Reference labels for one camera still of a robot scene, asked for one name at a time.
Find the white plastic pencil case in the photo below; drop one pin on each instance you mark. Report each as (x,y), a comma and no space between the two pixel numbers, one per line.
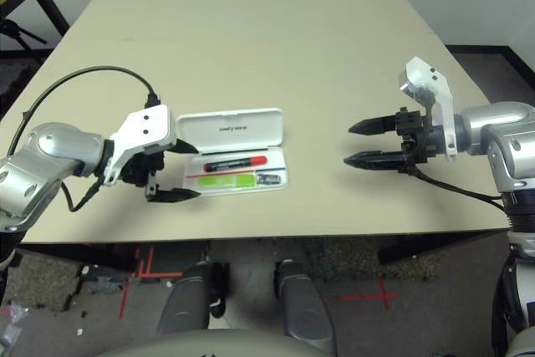
(234,123)

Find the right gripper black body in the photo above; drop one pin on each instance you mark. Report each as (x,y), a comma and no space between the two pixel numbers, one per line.
(414,139)

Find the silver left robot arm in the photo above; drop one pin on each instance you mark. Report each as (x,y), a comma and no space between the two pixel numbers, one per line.
(54,144)

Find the clear plastic bag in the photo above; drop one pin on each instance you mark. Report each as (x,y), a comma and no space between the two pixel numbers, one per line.
(12,311)

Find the grey robot torso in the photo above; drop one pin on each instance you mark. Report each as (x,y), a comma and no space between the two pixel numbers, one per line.
(209,344)

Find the grey left robot leg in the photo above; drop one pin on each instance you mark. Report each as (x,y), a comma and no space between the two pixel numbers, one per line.
(184,302)

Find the red and black marker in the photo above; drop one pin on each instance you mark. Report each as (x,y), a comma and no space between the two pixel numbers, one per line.
(236,164)

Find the grey brown carpet piece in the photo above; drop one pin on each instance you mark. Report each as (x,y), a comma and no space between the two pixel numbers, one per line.
(42,277)

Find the dark speckled floor mat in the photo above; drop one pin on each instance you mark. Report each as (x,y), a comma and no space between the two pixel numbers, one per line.
(355,261)

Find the grey robot leg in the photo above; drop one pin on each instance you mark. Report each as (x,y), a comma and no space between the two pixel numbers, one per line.
(184,302)
(305,311)

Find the green eraser pad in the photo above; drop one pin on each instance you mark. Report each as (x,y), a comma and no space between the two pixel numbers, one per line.
(225,181)

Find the grey right robot leg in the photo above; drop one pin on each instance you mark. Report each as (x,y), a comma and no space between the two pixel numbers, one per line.
(305,311)

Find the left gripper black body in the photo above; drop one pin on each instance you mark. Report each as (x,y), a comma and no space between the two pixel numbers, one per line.
(142,166)

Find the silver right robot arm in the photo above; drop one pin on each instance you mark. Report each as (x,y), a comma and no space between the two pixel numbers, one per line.
(497,123)

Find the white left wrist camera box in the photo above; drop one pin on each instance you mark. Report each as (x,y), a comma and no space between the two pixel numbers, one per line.
(144,127)

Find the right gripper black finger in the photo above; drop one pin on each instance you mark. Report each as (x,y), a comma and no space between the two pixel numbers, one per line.
(376,160)
(374,125)

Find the black tripod stand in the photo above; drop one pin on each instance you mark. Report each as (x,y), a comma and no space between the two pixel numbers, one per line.
(14,31)

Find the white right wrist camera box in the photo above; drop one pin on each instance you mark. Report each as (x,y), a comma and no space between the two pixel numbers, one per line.
(443,98)

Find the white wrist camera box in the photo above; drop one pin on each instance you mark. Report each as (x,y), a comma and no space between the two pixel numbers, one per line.
(144,127)
(443,98)

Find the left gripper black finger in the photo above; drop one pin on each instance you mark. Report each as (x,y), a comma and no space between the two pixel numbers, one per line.
(175,195)
(186,148)

